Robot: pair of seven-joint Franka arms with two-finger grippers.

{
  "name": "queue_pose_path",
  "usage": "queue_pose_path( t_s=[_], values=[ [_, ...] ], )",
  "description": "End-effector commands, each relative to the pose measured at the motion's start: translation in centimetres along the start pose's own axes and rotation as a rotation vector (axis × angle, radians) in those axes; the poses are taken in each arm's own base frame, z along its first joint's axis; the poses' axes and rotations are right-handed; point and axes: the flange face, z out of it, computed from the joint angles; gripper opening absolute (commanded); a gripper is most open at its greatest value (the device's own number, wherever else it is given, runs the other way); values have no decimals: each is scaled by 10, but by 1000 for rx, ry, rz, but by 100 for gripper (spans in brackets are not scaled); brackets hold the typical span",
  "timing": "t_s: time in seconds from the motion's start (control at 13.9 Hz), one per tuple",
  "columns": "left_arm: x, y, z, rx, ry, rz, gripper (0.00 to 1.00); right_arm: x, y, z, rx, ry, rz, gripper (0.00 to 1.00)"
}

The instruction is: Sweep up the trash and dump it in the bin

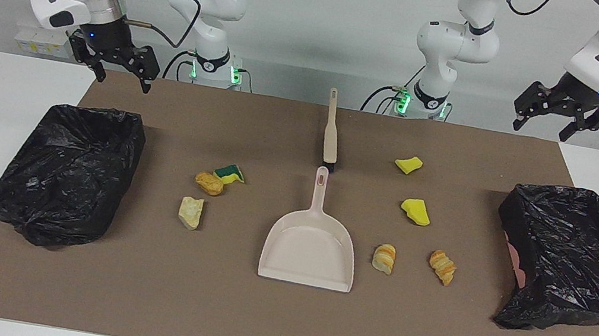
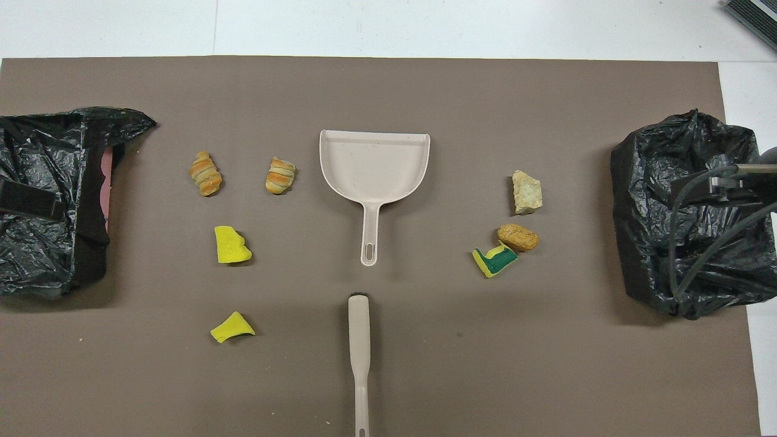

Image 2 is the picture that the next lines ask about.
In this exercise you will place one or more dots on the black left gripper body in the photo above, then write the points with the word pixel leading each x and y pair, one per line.
pixel 30 203

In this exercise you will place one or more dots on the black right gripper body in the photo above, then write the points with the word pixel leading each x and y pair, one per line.
pixel 737 187

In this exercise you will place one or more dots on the toy croissant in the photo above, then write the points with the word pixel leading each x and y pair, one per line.
pixel 205 175
pixel 280 176

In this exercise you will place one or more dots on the large yellow sponge piece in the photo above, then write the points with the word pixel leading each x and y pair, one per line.
pixel 229 246

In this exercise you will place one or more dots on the pale bread chunk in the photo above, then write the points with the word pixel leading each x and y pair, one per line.
pixel 525 193

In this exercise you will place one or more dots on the brown bread roll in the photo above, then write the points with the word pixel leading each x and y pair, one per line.
pixel 518 237

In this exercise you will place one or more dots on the small yellow sponge wedge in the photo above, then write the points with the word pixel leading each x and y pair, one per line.
pixel 230 329

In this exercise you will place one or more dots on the green and yellow sponge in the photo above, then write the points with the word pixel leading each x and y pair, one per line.
pixel 495 262

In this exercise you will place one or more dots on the beige plastic dustpan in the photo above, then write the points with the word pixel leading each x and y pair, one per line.
pixel 373 170

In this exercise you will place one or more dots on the beige hand brush black bristles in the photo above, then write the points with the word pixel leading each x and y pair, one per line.
pixel 359 340

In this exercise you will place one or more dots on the black bag bin pink inside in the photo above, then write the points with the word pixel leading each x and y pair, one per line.
pixel 36 145

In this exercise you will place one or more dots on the black bag lined bin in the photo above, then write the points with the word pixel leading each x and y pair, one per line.
pixel 649 182

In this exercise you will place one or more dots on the dark ribbed device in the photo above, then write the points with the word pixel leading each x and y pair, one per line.
pixel 756 17

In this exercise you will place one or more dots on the brown table mat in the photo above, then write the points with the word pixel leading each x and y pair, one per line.
pixel 388 91

